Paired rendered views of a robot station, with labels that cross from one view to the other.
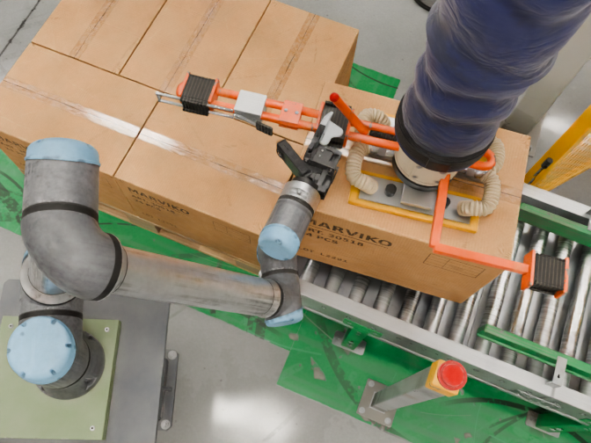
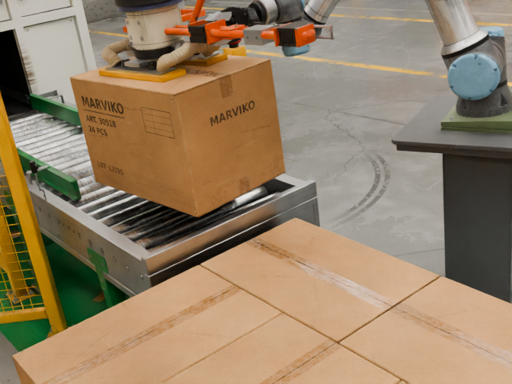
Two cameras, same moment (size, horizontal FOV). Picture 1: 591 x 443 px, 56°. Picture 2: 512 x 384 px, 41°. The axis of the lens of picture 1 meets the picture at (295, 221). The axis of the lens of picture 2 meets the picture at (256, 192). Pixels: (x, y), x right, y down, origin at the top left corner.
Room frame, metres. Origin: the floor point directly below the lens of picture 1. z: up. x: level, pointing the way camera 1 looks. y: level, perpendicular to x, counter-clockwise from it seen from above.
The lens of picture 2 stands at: (2.42, 1.25, 1.56)
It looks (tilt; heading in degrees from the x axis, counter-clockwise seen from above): 23 degrees down; 216
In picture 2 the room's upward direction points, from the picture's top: 8 degrees counter-clockwise
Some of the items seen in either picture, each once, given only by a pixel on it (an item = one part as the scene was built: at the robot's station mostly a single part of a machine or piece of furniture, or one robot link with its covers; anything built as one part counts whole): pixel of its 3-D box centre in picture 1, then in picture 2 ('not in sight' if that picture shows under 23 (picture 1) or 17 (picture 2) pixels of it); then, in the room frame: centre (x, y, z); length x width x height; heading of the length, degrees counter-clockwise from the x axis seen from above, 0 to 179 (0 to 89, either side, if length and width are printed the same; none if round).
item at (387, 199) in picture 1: (415, 198); (182, 53); (0.61, -0.31, 1.08); 0.34 x 0.10 x 0.05; 81
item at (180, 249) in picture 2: not in sight; (236, 223); (0.83, -0.01, 0.58); 0.70 x 0.03 x 0.06; 162
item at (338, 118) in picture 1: (333, 125); (207, 30); (0.74, -0.08, 1.19); 0.10 x 0.08 x 0.06; 171
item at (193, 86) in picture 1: (200, 91); (294, 34); (0.81, 0.27, 1.19); 0.08 x 0.07 x 0.05; 81
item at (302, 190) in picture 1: (300, 196); (263, 10); (0.53, -0.01, 1.21); 0.09 x 0.05 x 0.10; 72
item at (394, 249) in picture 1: (397, 198); (177, 124); (0.71, -0.30, 0.86); 0.60 x 0.40 x 0.40; 78
